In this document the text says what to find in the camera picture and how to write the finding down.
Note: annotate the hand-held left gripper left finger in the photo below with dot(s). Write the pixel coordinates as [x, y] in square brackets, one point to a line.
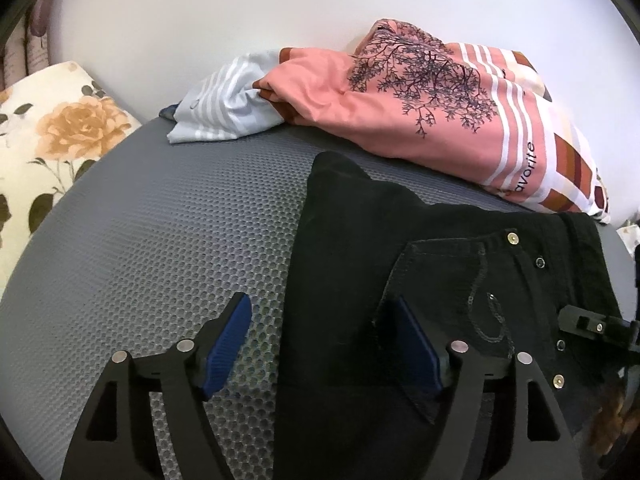
[227, 347]

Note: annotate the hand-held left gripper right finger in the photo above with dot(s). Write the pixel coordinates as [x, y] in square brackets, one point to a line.
[417, 345]

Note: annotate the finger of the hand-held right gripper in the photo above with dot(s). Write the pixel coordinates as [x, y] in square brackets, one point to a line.
[600, 327]

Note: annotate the black pants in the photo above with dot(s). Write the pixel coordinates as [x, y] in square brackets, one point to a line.
[350, 250]

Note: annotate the white patterned cloth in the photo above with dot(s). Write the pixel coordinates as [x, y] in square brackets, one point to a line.
[629, 240]

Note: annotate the grey mesh mat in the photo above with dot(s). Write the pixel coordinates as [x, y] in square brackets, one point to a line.
[175, 220]

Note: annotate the dark blue cloth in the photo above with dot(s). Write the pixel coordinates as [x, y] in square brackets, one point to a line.
[169, 112]

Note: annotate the light blue striped cloth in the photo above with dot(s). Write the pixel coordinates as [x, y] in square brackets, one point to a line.
[220, 105]

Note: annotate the floral cushion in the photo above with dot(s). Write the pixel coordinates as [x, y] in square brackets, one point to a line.
[50, 130]

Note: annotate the floral curtain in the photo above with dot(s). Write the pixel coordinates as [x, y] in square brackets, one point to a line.
[30, 35]

